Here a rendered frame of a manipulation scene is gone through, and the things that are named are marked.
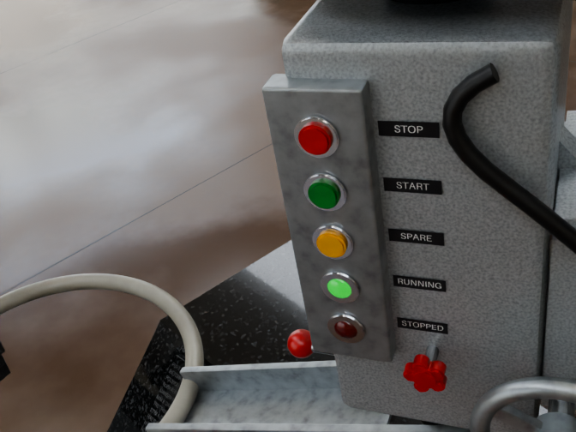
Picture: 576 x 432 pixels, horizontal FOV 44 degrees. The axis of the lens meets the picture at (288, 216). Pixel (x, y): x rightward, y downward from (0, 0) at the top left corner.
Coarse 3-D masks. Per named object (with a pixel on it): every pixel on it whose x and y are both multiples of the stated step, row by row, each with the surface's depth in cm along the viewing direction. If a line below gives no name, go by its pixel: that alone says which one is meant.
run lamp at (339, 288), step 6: (330, 282) 63; (336, 282) 63; (342, 282) 63; (330, 288) 64; (336, 288) 63; (342, 288) 63; (348, 288) 63; (336, 294) 64; (342, 294) 63; (348, 294) 63
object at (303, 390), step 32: (224, 384) 110; (256, 384) 107; (288, 384) 105; (320, 384) 102; (192, 416) 110; (224, 416) 106; (256, 416) 103; (288, 416) 101; (320, 416) 98; (352, 416) 96; (384, 416) 93
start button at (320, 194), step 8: (312, 184) 57; (320, 184) 57; (328, 184) 57; (312, 192) 57; (320, 192) 57; (328, 192) 57; (336, 192) 57; (312, 200) 58; (320, 200) 58; (328, 200) 57; (336, 200) 57; (328, 208) 58
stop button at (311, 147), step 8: (304, 128) 54; (312, 128) 54; (320, 128) 54; (304, 136) 54; (312, 136) 54; (320, 136) 54; (328, 136) 54; (304, 144) 55; (312, 144) 55; (320, 144) 54; (328, 144) 54; (312, 152) 55; (320, 152) 55
